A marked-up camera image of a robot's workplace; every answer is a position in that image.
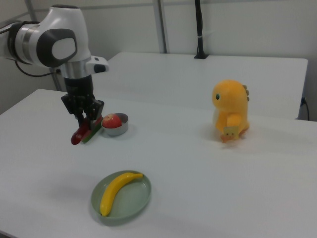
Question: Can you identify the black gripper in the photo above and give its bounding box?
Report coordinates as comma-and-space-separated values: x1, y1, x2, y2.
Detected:
61, 75, 105, 130

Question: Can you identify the red chili pepper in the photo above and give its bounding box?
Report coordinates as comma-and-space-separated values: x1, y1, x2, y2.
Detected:
70, 118, 91, 146

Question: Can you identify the pale green plastic plate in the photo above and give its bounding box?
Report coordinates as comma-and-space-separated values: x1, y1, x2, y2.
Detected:
90, 170, 153, 219

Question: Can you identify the green cucumber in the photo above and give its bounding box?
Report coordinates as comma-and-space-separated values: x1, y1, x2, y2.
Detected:
81, 116, 104, 144

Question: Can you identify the red apple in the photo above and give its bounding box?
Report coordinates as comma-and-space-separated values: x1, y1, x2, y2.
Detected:
102, 113, 123, 129

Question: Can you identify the small grey metal bowl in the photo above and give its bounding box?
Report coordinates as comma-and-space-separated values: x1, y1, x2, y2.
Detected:
102, 113, 130, 137

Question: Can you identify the yellow banana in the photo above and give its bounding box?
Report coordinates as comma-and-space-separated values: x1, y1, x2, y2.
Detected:
99, 172, 145, 217

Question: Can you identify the orange dinosaur plush toy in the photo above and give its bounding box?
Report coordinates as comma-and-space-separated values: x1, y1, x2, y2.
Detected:
211, 78, 251, 143

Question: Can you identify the yellow paper toy tag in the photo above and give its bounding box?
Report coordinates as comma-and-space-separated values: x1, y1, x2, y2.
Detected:
220, 125, 241, 144

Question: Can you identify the black wall cable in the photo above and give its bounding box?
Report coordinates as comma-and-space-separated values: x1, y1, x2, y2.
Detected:
300, 96, 311, 120

